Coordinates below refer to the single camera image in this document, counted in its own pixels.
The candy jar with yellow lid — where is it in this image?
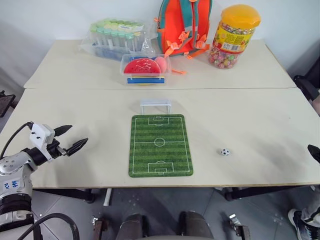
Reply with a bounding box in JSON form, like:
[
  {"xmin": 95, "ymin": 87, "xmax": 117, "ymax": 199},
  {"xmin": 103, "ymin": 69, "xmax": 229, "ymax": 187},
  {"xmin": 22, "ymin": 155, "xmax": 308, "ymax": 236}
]
[{"xmin": 207, "ymin": 4, "xmax": 262, "ymax": 70}]

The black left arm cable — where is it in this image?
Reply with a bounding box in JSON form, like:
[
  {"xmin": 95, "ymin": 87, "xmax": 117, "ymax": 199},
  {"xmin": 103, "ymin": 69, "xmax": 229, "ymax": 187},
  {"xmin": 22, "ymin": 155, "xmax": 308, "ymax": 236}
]
[{"xmin": 0, "ymin": 121, "xmax": 34, "ymax": 159}]

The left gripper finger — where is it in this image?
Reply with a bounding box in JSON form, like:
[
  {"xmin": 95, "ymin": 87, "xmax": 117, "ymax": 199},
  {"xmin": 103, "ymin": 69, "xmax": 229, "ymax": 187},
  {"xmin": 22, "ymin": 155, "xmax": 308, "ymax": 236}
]
[
  {"xmin": 65, "ymin": 137, "xmax": 89, "ymax": 158},
  {"xmin": 53, "ymin": 124, "xmax": 74, "ymax": 137}
]

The thick black cable loop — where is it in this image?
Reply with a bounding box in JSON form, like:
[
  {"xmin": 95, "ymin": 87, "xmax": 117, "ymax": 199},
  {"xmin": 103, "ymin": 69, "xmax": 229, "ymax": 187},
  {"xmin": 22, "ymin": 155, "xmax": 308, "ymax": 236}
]
[{"xmin": 14, "ymin": 212, "xmax": 81, "ymax": 240}]

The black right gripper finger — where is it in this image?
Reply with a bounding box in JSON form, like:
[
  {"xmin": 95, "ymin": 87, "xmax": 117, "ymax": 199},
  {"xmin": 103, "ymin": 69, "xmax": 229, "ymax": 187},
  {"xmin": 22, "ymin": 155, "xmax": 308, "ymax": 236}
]
[{"xmin": 307, "ymin": 144, "xmax": 320, "ymax": 165}]

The green soccer field mat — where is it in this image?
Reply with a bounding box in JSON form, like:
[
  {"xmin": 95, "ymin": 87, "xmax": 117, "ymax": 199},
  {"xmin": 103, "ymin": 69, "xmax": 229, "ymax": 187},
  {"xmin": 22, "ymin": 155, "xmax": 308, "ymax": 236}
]
[{"xmin": 128, "ymin": 114, "xmax": 194, "ymax": 178}]

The grey trouser leg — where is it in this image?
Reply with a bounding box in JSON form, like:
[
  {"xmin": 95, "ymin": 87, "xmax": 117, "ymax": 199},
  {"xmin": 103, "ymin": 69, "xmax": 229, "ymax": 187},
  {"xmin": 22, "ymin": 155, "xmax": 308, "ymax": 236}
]
[{"xmin": 299, "ymin": 193, "xmax": 320, "ymax": 227}]

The red watermelon slice toy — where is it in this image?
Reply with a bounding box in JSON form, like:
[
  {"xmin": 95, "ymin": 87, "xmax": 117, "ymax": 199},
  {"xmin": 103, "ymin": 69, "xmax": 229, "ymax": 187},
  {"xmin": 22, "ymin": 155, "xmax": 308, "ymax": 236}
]
[{"xmin": 123, "ymin": 57, "xmax": 162, "ymax": 76}]

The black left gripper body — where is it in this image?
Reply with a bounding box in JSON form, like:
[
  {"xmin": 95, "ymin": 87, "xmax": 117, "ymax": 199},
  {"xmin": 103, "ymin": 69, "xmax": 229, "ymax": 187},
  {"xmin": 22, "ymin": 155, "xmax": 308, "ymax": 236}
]
[{"xmin": 46, "ymin": 139, "xmax": 68, "ymax": 161}]

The black chair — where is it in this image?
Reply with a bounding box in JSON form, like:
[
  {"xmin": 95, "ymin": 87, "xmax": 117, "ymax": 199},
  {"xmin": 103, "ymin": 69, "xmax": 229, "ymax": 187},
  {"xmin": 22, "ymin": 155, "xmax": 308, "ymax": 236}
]
[{"xmin": 293, "ymin": 59, "xmax": 320, "ymax": 112}]

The white table leg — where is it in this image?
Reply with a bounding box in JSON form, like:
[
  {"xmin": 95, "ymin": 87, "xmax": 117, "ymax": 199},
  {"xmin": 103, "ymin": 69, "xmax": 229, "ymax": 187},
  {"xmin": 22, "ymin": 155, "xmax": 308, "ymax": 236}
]
[{"xmin": 103, "ymin": 187, "xmax": 113, "ymax": 207}]

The orange teal backpack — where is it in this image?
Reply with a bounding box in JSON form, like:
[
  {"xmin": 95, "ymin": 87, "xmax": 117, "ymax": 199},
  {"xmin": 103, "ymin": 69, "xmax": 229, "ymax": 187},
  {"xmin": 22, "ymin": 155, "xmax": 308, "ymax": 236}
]
[{"xmin": 155, "ymin": 0, "xmax": 214, "ymax": 75}]

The black framed object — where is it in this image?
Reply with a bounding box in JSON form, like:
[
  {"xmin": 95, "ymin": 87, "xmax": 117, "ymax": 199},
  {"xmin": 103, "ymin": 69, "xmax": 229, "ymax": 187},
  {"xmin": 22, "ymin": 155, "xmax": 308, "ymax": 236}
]
[{"xmin": 0, "ymin": 90, "xmax": 16, "ymax": 119}]

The dark rounded shape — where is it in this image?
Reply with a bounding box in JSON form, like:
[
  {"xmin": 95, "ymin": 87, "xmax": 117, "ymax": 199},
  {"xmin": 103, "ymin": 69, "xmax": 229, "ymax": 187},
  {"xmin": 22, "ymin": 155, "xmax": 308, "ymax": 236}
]
[
  {"xmin": 178, "ymin": 210, "xmax": 215, "ymax": 240},
  {"xmin": 118, "ymin": 213, "xmax": 149, "ymax": 240}
]

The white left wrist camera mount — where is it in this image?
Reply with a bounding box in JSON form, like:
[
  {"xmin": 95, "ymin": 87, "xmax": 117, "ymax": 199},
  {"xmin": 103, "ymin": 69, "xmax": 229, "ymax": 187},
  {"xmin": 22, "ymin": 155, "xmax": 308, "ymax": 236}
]
[{"xmin": 29, "ymin": 122, "xmax": 56, "ymax": 161}]

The small white toy goal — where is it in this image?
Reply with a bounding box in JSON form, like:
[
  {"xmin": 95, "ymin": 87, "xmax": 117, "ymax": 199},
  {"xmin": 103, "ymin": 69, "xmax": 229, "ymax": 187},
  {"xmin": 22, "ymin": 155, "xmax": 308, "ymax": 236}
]
[{"xmin": 139, "ymin": 98, "xmax": 172, "ymax": 115}]

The black table base bar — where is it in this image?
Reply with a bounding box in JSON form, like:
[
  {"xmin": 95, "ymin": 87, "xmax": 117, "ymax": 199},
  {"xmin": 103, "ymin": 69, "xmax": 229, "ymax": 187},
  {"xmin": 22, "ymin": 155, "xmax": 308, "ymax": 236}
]
[
  {"xmin": 221, "ymin": 185, "xmax": 315, "ymax": 202},
  {"xmin": 32, "ymin": 188, "xmax": 97, "ymax": 204}
]

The rusty caster wheel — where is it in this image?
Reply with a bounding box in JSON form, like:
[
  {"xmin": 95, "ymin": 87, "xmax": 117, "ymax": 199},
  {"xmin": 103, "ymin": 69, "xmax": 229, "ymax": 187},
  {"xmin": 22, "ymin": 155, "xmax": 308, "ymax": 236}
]
[
  {"xmin": 91, "ymin": 215, "xmax": 109, "ymax": 240},
  {"xmin": 228, "ymin": 213, "xmax": 251, "ymax": 240}
]

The black white sneaker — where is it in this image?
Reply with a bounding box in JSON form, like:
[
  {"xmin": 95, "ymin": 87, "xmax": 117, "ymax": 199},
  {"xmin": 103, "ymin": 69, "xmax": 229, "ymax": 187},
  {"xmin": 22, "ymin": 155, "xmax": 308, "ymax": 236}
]
[{"xmin": 287, "ymin": 208, "xmax": 314, "ymax": 240}]

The clear plastic storage box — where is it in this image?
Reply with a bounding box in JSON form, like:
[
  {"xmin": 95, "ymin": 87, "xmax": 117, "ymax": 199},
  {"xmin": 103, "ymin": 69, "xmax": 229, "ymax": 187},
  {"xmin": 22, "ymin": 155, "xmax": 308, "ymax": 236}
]
[{"xmin": 119, "ymin": 53, "xmax": 172, "ymax": 87}]

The clear bag of test tubes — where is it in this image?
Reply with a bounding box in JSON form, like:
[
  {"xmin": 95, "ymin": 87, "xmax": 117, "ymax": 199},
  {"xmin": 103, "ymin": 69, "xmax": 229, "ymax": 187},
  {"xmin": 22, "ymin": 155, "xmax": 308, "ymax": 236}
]
[{"xmin": 79, "ymin": 17, "xmax": 158, "ymax": 63}]

